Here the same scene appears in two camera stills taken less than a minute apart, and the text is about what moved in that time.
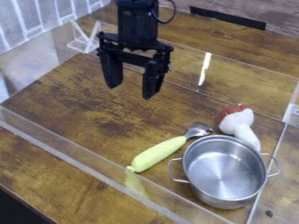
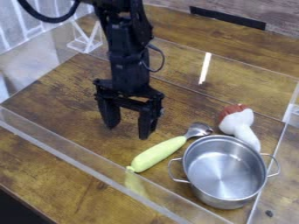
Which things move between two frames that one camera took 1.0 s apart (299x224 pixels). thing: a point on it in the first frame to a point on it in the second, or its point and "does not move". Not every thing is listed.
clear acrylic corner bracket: (83, 43) does not move
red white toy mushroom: (237, 119) does not move
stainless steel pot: (226, 169) does not move
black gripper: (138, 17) to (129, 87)
